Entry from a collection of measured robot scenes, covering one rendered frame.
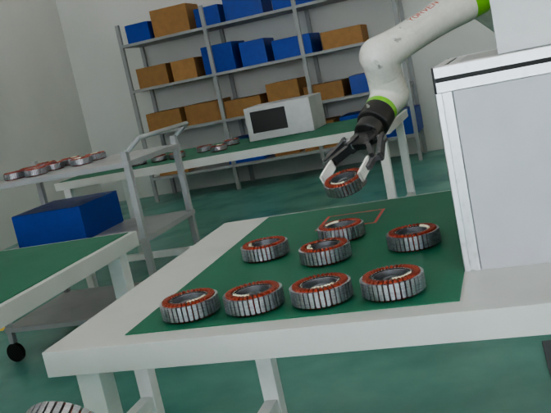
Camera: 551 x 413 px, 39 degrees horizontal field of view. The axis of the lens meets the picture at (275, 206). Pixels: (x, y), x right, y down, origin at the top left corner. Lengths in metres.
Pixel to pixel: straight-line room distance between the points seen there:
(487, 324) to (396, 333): 0.14
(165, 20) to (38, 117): 1.78
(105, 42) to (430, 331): 8.59
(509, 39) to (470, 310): 0.47
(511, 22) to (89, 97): 8.62
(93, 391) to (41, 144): 7.55
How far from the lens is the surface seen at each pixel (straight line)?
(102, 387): 1.54
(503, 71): 1.38
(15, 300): 2.06
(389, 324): 1.27
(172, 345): 1.39
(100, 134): 9.80
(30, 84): 9.09
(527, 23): 1.40
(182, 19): 8.66
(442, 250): 1.60
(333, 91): 8.19
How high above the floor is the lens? 1.16
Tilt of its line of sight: 10 degrees down
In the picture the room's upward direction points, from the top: 12 degrees counter-clockwise
